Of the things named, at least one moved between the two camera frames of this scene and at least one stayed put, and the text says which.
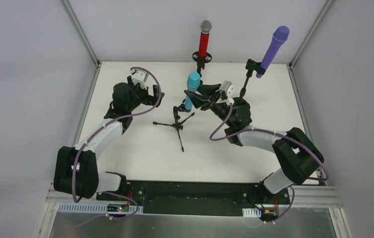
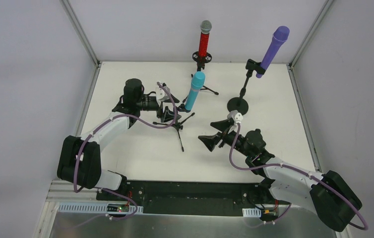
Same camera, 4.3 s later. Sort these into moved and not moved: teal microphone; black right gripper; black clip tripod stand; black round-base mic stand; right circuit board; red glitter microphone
Moved: teal microphone; black right gripper
Not moved: black round-base mic stand; black clip tripod stand; right circuit board; red glitter microphone
